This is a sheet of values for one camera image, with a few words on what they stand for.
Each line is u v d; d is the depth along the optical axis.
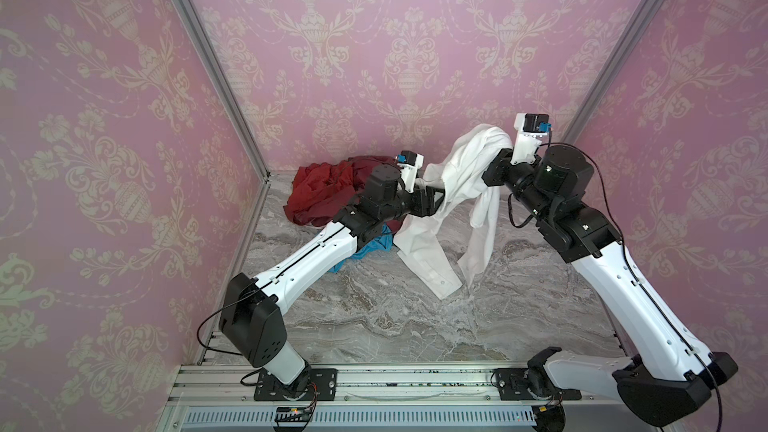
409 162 0.65
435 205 0.67
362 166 1.19
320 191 1.01
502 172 0.55
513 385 0.73
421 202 0.65
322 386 0.75
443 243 1.00
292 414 0.73
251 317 0.42
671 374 0.37
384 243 0.97
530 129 0.50
